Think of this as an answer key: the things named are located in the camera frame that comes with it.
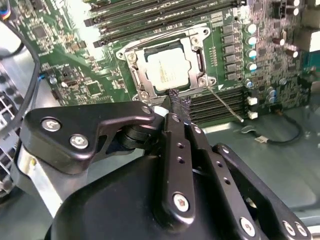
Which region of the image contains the silver CPU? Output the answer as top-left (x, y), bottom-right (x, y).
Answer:
top-left (144, 45), bottom-right (193, 92)

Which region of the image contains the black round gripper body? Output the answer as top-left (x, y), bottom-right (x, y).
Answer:
top-left (45, 154), bottom-right (241, 240)

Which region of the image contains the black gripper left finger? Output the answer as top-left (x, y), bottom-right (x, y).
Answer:
top-left (19, 89), bottom-right (199, 227)

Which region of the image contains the metal socket cover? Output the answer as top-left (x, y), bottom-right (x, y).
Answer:
top-left (133, 37), bottom-right (206, 95)

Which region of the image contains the metal locking lever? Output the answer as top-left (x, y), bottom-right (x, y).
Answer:
top-left (123, 26), bottom-right (205, 50)
top-left (207, 86), bottom-right (245, 123)

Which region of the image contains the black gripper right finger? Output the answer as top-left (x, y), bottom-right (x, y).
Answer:
top-left (184, 98), bottom-right (314, 240)

